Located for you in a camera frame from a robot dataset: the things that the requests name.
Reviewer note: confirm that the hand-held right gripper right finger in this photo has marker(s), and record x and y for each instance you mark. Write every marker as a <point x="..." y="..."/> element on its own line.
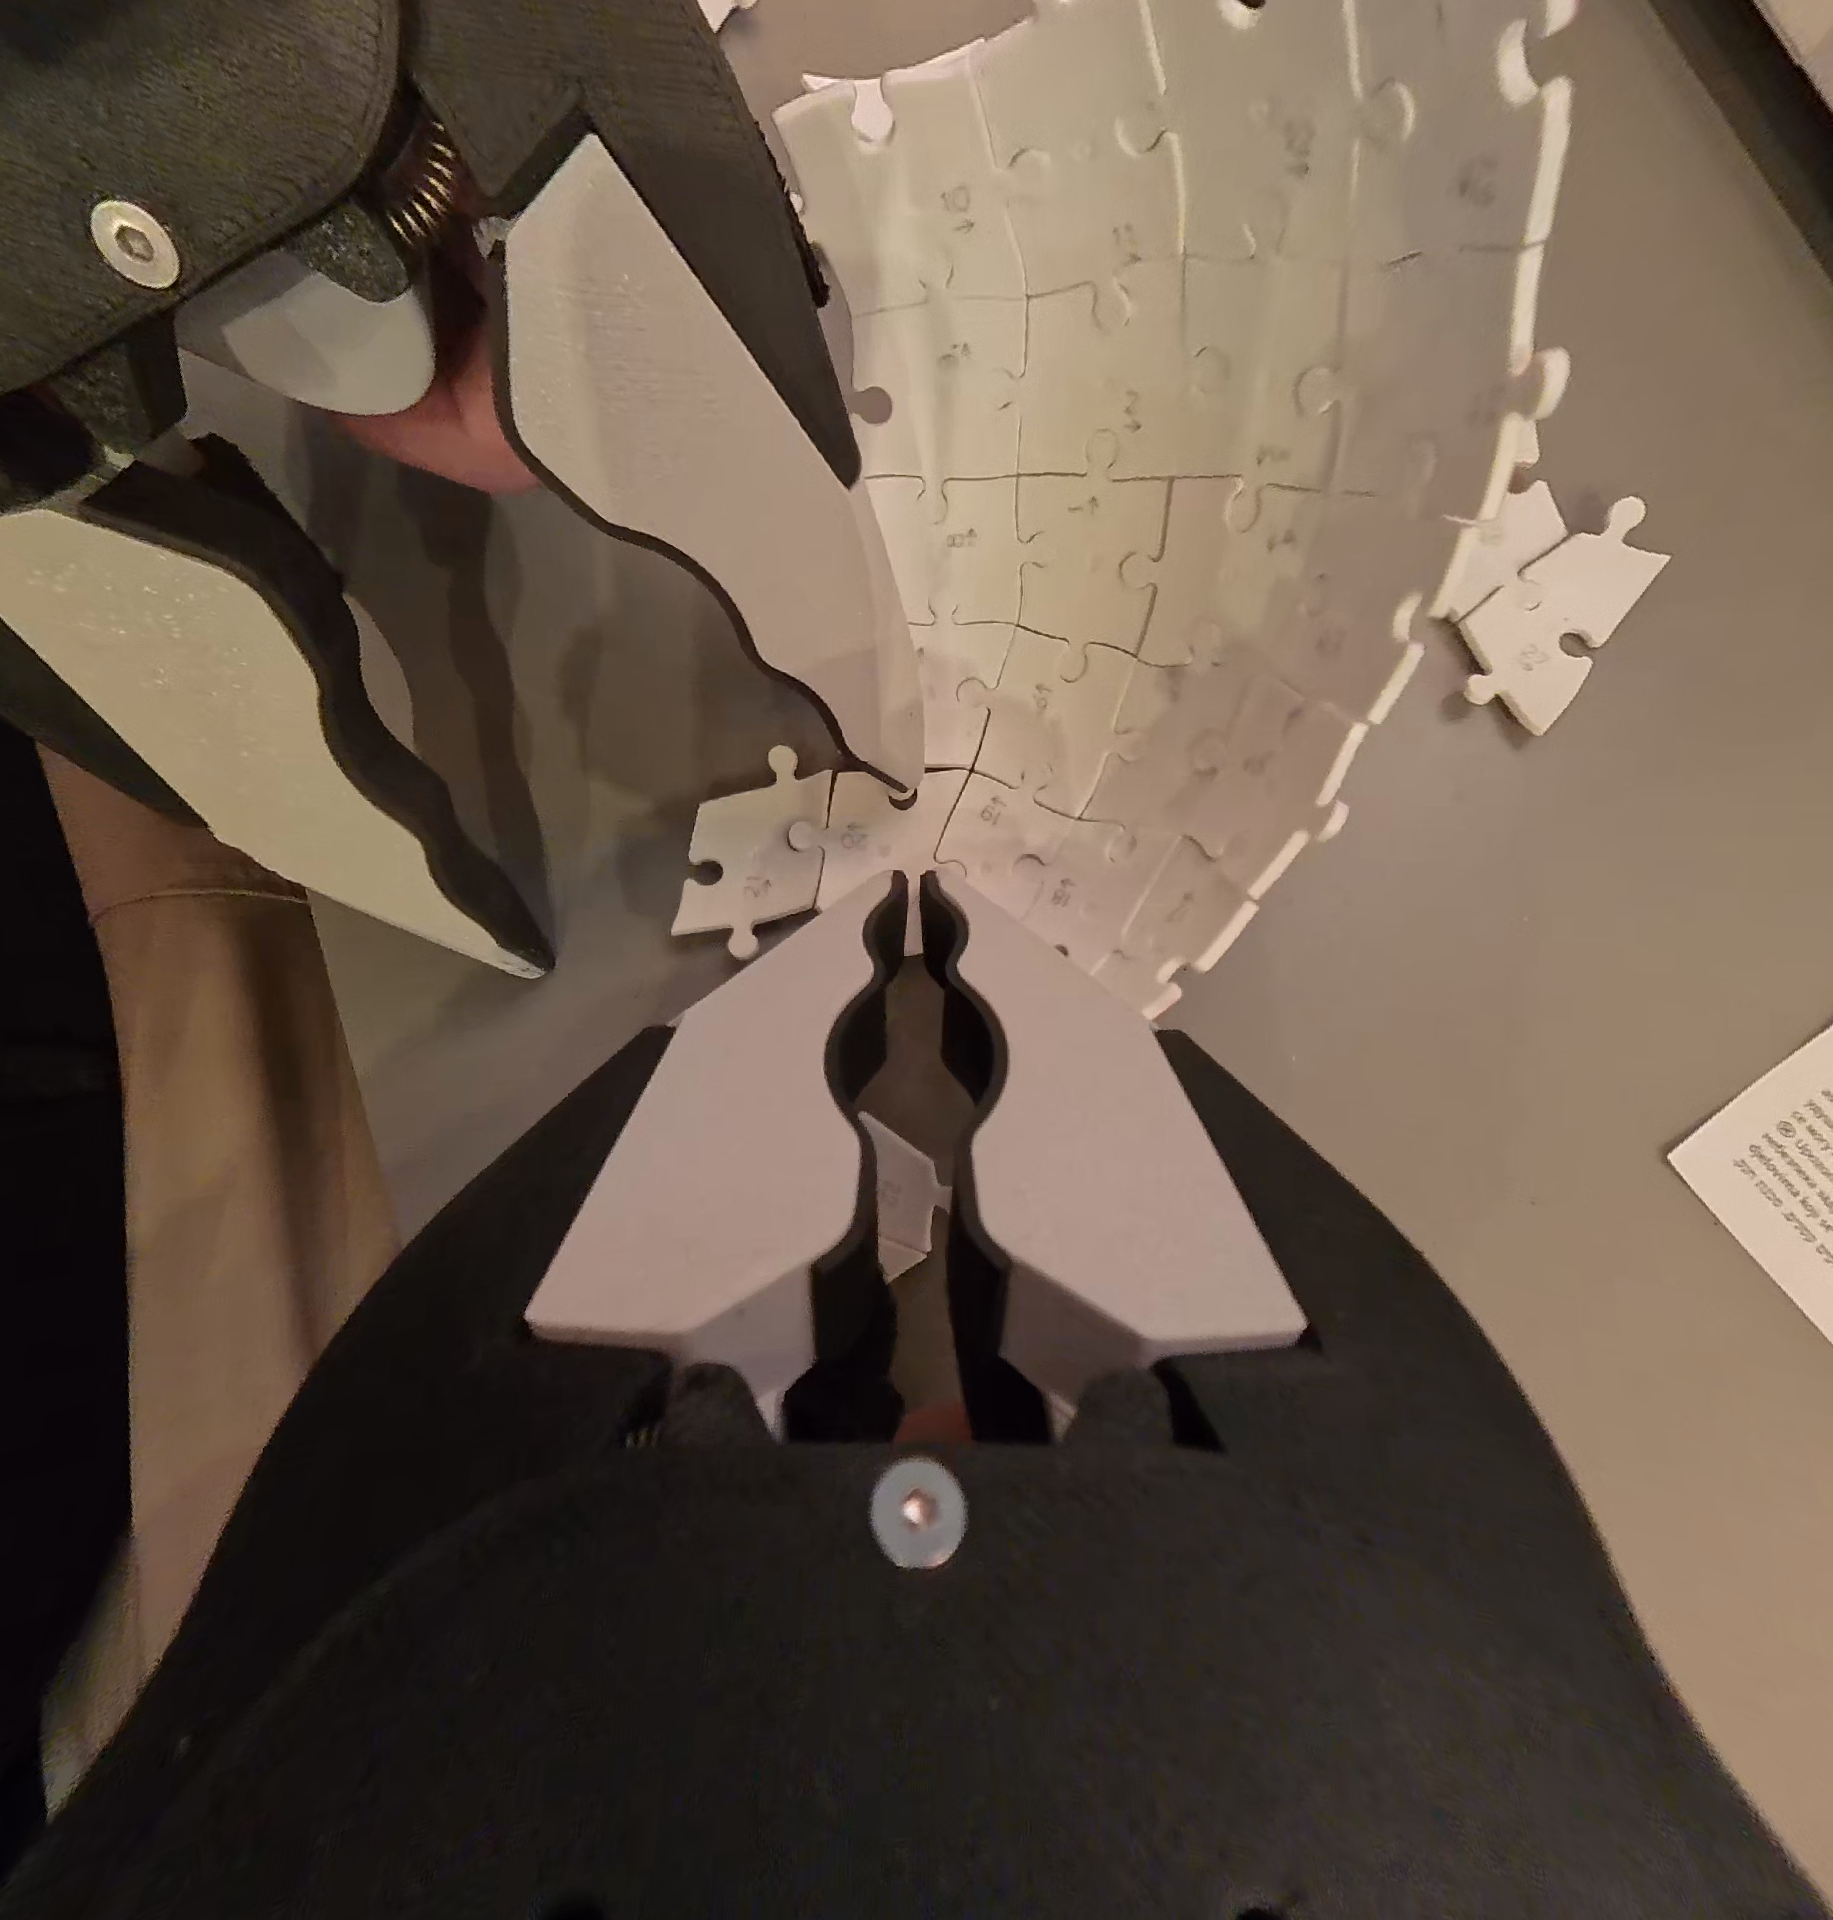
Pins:
<point x="1125" y="1186"/>

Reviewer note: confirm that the partly built white puzzle ball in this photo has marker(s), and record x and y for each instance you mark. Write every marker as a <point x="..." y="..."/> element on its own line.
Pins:
<point x="1156" y="450"/>

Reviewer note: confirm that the white puzzle piece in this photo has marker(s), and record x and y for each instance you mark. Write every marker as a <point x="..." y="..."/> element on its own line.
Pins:
<point x="736" y="871"/>
<point x="856" y="841"/>
<point x="900" y="1200"/>
<point x="730" y="10"/>

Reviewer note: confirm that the two-piece joined puzzle segment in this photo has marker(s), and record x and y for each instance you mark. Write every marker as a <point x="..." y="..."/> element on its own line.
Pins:
<point x="1546" y="615"/>

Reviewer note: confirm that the beige trousers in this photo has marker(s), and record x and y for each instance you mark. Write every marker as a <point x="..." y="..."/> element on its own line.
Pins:
<point x="210" y="1126"/>

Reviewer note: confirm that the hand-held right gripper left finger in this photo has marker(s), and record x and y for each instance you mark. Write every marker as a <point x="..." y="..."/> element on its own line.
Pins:
<point x="690" y="1186"/>

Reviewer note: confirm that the white printed instruction leaflet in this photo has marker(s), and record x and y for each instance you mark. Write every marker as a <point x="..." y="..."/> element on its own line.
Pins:
<point x="1802" y="1170"/>

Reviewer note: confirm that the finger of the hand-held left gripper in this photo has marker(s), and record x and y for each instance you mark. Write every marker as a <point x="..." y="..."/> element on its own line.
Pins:
<point x="150" y="645"/>
<point x="676" y="391"/>

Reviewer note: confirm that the person's left hand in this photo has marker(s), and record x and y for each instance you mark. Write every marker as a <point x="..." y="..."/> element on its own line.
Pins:
<point x="458" y="436"/>

